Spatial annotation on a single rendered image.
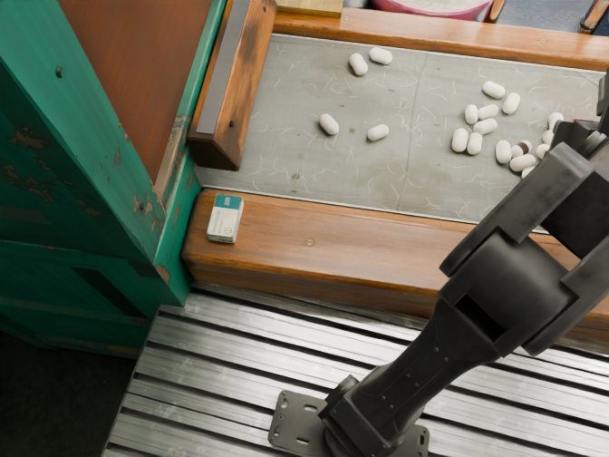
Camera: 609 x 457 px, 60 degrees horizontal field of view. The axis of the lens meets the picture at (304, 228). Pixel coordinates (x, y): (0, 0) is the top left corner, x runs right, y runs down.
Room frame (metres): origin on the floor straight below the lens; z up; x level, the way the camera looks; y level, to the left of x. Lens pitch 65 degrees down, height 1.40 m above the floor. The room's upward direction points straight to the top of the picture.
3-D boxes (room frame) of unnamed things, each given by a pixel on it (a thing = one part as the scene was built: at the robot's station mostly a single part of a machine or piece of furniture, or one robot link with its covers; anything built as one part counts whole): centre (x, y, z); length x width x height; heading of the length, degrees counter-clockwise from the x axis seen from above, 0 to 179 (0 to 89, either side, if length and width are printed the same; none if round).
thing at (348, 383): (0.05, -0.06, 0.77); 0.09 x 0.06 x 0.06; 41
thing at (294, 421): (0.04, -0.06, 0.71); 0.20 x 0.07 x 0.08; 76
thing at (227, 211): (0.30, 0.10, 0.78); 0.06 x 0.04 x 0.02; 171
